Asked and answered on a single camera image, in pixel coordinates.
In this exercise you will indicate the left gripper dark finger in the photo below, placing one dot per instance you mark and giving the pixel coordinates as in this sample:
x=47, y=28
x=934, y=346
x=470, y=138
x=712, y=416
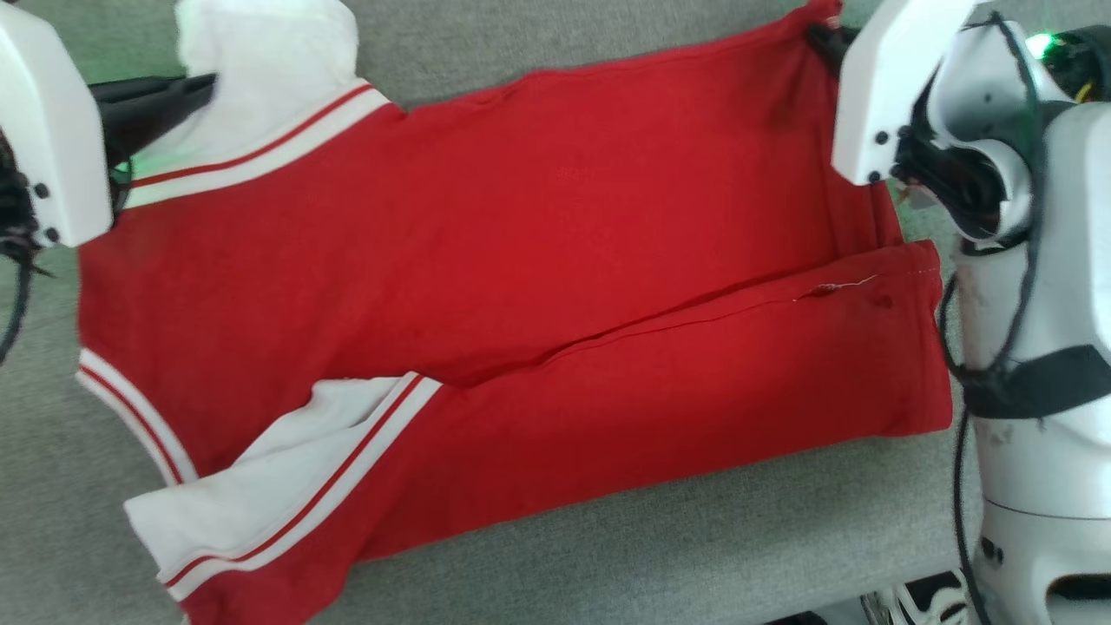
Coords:
x=147, y=91
x=130, y=130

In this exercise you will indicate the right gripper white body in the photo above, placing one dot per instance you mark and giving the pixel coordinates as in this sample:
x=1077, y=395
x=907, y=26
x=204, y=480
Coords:
x=877, y=87

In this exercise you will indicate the red and white jersey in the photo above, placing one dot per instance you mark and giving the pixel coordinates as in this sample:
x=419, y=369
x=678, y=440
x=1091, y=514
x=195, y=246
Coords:
x=521, y=217

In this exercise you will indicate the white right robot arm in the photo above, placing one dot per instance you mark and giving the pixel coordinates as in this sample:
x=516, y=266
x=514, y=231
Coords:
x=1076, y=217

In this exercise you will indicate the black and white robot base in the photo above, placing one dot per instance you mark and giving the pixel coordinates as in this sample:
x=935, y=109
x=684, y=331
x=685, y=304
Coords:
x=929, y=603

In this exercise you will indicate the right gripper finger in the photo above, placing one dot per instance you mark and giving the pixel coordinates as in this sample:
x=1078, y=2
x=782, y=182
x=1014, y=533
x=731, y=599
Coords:
x=829, y=45

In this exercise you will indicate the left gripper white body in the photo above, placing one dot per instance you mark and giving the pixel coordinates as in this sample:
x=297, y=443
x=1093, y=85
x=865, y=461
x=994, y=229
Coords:
x=52, y=130

